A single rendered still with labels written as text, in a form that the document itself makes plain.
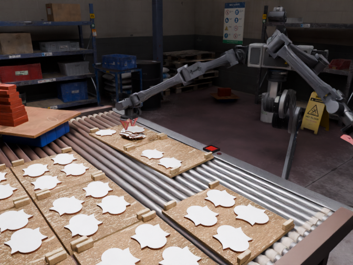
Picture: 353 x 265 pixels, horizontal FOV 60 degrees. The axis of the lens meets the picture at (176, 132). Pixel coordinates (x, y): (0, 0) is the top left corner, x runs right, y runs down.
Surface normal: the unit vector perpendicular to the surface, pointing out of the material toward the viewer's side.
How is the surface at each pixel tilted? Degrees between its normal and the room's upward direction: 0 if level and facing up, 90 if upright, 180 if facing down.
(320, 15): 90
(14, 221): 0
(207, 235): 0
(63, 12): 88
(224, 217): 0
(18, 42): 92
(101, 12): 90
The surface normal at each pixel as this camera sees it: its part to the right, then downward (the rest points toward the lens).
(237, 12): -0.77, 0.22
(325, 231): 0.01, -0.93
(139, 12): 0.63, 0.28
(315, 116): -0.79, -0.03
